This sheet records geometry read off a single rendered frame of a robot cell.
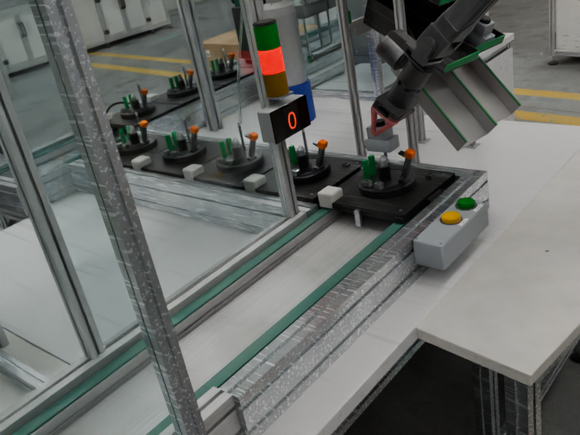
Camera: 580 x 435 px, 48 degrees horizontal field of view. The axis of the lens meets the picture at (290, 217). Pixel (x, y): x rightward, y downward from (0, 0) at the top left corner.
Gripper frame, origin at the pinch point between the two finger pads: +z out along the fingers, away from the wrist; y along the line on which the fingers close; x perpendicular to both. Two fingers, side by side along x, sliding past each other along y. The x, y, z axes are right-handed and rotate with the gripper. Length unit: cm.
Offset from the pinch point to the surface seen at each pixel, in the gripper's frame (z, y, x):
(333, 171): 23.7, -4.6, -5.6
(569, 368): 73, -67, 86
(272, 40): -13.3, 19.9, -24.0
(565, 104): 125, -329, 14
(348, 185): 18.0, 2.0, 1.7
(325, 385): 9, 54, 32
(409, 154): -0.5, 0.5, 9.2
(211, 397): 6, 74, 20
